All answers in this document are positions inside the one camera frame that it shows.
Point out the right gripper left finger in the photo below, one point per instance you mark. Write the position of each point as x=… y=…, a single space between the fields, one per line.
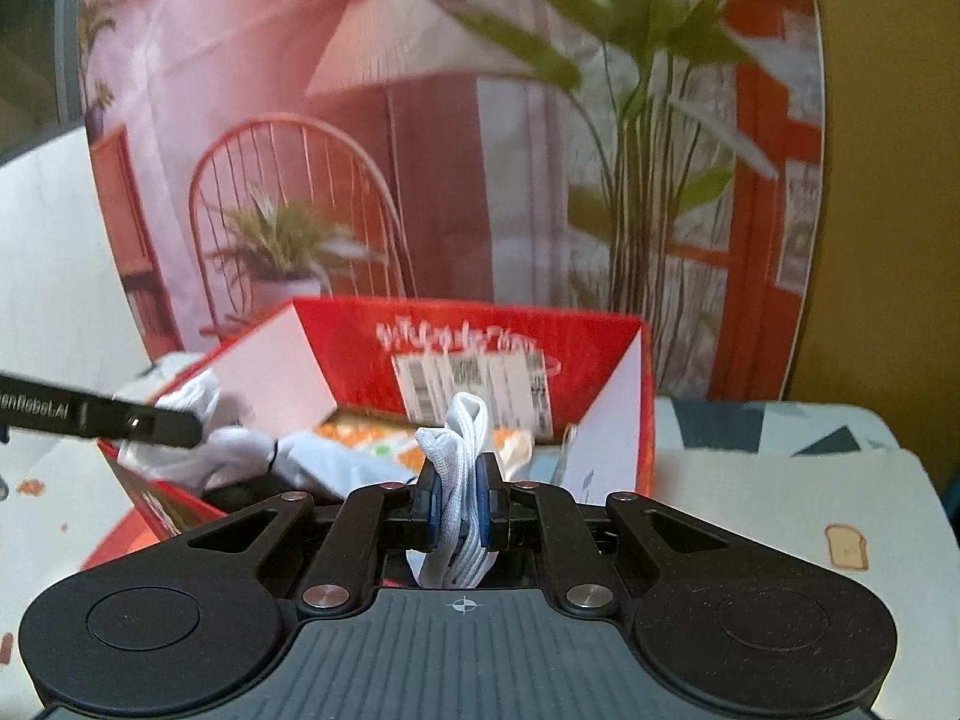
x=358 y=536

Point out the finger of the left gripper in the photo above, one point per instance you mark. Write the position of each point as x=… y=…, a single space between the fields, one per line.
x=151 y=425

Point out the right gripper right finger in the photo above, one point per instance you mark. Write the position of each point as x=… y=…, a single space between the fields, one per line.
x=542 y=539

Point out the white cloth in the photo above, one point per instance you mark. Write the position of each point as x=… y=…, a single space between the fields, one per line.
x=231 y=454

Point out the black eye mask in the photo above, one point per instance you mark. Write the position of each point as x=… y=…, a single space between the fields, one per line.
x=235 y=497

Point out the printed room backdrop poster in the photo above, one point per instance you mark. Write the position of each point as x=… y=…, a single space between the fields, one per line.
x=659 y=158

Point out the red strawberry box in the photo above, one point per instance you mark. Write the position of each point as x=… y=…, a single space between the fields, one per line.
x=583 y=379

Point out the cartoon printed table mat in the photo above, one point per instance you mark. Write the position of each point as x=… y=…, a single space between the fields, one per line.
x=748 y=586

